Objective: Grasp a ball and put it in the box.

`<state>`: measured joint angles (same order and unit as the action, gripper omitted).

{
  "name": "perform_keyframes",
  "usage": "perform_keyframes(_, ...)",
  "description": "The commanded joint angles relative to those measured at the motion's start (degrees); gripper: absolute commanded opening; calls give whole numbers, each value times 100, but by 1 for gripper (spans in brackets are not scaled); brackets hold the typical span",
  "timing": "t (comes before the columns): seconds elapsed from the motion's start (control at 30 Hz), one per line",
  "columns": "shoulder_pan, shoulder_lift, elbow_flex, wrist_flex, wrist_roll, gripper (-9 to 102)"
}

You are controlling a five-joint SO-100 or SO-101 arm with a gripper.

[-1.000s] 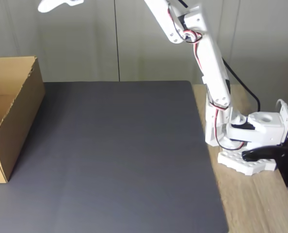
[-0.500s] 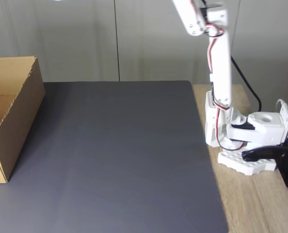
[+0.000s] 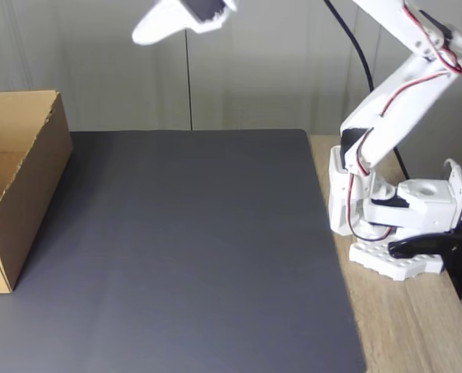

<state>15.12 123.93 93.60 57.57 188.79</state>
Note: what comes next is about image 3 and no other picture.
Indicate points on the black table clamp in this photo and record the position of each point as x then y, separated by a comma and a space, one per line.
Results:
456, 260

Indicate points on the brown cardboard box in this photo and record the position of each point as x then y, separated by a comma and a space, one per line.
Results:
40, 175

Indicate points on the dark grey table mat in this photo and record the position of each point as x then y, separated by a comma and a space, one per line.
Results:
176, 272

